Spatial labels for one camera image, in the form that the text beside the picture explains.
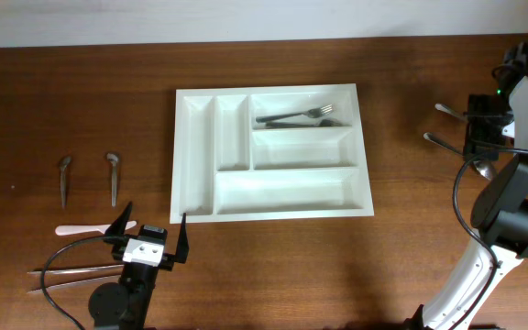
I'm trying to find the small metal teaspoon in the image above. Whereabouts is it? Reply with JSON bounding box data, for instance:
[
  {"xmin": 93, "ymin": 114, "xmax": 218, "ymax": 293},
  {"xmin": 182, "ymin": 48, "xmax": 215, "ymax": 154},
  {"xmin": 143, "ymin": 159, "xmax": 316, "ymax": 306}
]
[
  {"xmin": 59, "ymin": 156, "xmax": 72, "ymax": 209},
  {"xmin": 106, "ymin": 152, "xmax": 120, "ymax": 207}
]

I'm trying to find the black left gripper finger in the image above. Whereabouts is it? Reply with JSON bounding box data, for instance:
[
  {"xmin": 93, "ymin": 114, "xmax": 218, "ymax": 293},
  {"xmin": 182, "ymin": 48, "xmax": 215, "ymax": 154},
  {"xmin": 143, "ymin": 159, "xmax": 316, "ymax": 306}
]
[
  {"xmin": 104, "ymin": 202, "xmax": 133, "ymax": 237},
  {"xmin": 175, "ymin": 214, "xmax": 189, "ymax": 264}
]

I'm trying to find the metal tablespoon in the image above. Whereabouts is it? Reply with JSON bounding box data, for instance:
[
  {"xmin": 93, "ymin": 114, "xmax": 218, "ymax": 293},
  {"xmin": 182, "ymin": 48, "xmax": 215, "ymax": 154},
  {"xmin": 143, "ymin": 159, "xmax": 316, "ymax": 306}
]
[
  {"xmin": 434, "ymin": 104, "xmax": 468, "ymax": 122},
  {"xmin": 423, "ymin": 132, "xmax": 498, "ymax": 181}
]

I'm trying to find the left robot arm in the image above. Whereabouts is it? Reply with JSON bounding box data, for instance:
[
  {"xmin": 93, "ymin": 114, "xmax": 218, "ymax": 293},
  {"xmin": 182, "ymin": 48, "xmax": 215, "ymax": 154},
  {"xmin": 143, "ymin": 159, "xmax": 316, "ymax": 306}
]
[{"xmin": 88, "ymin": 203, "xmax": 173, "ymax": 330}]

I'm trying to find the metal fork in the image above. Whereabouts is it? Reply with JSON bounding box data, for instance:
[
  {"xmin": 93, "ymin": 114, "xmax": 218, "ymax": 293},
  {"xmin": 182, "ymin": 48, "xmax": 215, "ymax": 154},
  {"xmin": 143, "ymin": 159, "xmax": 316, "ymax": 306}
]
[
  {"xmin": 265, "ymin": 119, "xmax": 344, "ymax": 129},
  {"xmin": 255, "ymin": 104, "xmax": 334, "ymax": 124}
]

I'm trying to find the white cutlery tray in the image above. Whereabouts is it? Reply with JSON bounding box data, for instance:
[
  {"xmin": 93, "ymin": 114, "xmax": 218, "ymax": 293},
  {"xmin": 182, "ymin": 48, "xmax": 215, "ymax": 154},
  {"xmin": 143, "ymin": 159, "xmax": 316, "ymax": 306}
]
[{"xmin": 170, "ymin": 83, "xmax": 374, "ymax": 224}]

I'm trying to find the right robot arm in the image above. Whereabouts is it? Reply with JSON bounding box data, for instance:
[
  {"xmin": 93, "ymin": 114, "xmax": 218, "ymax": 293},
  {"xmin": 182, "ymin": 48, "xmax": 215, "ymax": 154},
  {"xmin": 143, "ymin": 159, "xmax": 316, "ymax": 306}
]
[{"xmin": 170, "ymin": 42, "xmax": 528, "ymax": 329}]

